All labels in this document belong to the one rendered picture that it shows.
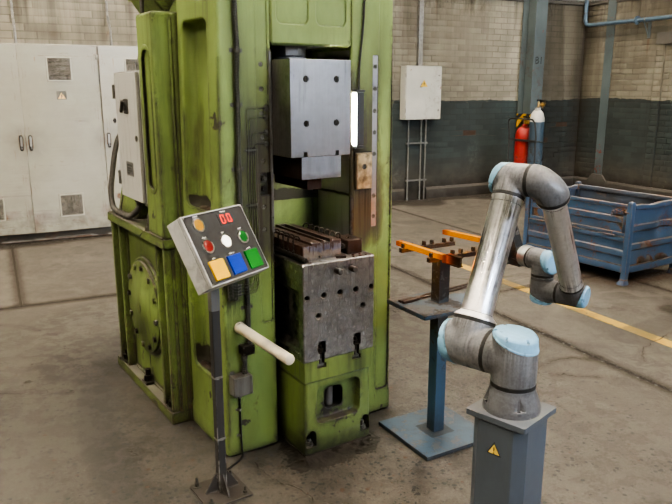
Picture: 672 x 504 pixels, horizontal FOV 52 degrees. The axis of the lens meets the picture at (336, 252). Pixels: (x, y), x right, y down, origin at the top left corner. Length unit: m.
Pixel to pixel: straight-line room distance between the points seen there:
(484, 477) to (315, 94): 1.62
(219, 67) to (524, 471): 1.88
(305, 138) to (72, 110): 5.39
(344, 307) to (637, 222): 3.76
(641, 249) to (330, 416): 3.89
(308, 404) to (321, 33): 1.64
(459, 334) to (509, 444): 0.39
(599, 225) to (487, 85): 5.07
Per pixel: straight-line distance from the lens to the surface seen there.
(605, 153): 11.97
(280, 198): 3.42
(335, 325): 3.08
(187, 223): 2.52
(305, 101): 2.89
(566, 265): 2.68
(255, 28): 2.96
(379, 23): 3.29
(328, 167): 2.97
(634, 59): 11.67
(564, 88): 12.11
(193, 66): 3.23
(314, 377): 3.11
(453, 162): 10.77
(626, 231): 6.27
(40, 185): 8.08
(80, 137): 8.09
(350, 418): 3.33
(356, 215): 3.26
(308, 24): 3.08
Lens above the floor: 1.65
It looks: 14 degrees down
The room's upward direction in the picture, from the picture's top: straight up
